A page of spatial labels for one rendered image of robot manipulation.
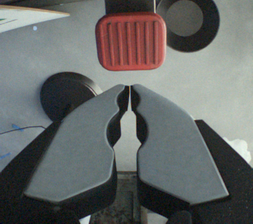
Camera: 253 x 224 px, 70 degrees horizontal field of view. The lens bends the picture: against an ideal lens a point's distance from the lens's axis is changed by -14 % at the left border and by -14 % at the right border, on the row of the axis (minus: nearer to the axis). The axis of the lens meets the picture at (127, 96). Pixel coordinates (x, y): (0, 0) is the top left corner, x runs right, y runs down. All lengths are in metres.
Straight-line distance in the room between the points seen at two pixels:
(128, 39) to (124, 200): 1.33
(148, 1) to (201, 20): 0.78
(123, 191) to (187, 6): 1.23
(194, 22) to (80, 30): 0.54
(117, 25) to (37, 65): 0.97
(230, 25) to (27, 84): 1.13
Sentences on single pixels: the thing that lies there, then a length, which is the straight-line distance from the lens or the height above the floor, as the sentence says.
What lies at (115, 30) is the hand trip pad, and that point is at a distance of 0.20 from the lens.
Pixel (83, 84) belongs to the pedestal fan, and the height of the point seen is 0.04.
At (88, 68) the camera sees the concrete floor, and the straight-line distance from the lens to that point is 1.06.
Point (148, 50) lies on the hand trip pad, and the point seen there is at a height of 0.76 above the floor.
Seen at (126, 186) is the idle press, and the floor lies 0.09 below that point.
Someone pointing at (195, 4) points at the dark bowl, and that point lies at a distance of 1.00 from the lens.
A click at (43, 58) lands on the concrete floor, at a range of 1.12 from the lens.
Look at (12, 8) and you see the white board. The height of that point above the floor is 0.48.
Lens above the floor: 0.96
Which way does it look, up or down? 59 degrees down
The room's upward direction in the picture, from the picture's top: 177 degrees counter-clockwise
